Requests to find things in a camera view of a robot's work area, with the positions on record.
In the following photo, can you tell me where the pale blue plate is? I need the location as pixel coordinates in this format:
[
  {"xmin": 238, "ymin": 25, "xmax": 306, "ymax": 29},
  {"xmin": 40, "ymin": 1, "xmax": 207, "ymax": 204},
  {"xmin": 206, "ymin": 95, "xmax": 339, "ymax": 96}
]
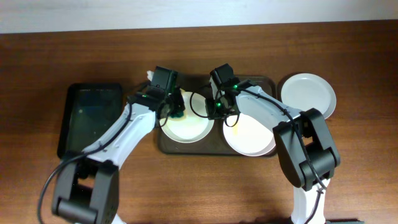
[{"xmin": 279, "ymin": 73, "xmax": 337, "ymax": 119}]

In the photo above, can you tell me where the black water tray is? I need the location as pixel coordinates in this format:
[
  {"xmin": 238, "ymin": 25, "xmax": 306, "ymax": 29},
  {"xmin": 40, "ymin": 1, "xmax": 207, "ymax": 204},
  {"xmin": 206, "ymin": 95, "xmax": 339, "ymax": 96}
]
[{"xmin": 57, "ymin": 83, "xmax": 123, "ymax": 158}]

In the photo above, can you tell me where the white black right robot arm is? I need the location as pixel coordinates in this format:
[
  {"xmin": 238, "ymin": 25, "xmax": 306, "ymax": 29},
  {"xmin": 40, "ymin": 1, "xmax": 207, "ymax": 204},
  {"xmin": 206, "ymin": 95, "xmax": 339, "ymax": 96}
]
[{"xmin": 206, "ymin": 63, "xmax": 341, "ymax": 223}]

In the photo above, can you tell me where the green yellow sponge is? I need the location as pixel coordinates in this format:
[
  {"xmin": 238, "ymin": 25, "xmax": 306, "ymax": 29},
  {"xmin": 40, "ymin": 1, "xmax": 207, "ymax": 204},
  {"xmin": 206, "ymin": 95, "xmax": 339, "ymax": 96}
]
[{"xmin": 169, "ymin": 111, "xmax": 186, "ymax": 120}]

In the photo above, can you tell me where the pink plate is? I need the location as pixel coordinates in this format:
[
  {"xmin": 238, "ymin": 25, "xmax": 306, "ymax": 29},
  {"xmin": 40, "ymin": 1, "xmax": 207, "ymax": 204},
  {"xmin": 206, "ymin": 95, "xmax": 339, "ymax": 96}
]
[{"xmin": 223, "ymin": 113, "xmax": 275, "ymax": 157}]

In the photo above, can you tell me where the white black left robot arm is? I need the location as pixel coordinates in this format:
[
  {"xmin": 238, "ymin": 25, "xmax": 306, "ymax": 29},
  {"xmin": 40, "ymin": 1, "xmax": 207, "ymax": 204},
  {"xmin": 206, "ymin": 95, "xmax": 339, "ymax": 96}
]
[{"xmin": 51, "ymin": 67, "xmax": 185, "ymax": 224}]

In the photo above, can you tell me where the cream yellow plate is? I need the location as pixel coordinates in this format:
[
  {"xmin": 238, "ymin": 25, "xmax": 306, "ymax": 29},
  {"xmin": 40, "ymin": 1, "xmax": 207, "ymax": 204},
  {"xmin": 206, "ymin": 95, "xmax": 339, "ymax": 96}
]
[{"xmin": 161, "ymin": 91, "xmax": 214, "ymax": 143}]

